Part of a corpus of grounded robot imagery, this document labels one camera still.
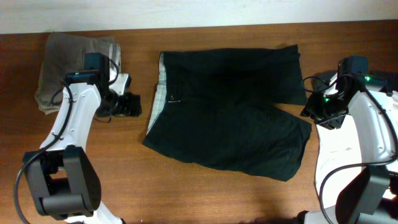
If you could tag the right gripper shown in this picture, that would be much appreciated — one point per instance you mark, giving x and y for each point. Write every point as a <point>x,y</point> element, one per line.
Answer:
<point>328,120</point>

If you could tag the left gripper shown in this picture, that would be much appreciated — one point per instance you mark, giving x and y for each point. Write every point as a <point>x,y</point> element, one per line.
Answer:
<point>131,104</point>

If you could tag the folded grey shorts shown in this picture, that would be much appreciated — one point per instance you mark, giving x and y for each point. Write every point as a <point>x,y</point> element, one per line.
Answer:
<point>64,54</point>

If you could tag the black shorts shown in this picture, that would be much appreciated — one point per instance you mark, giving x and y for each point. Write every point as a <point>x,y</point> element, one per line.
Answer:
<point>220,109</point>

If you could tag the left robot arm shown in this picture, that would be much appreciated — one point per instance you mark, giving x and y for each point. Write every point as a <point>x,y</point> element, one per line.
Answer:
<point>62,182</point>

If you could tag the dark garment pile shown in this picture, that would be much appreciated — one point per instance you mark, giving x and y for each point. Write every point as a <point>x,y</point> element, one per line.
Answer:
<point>385,82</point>

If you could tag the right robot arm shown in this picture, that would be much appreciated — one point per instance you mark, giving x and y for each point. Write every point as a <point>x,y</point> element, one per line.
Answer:
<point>371,197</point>

